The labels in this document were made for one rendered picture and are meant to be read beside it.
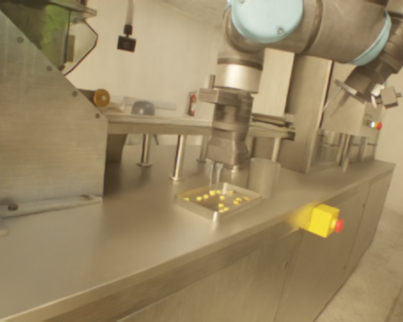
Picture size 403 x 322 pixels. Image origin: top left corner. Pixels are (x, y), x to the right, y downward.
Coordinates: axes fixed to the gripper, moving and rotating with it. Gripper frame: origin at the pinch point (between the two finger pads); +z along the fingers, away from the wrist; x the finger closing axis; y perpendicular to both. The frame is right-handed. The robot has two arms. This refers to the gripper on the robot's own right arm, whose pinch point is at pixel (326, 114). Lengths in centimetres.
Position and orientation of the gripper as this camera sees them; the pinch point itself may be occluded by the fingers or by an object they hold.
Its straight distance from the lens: 60.4
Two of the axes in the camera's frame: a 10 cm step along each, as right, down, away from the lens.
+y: 5.6, 6.1, -5.6
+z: -4.9, 7.9, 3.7
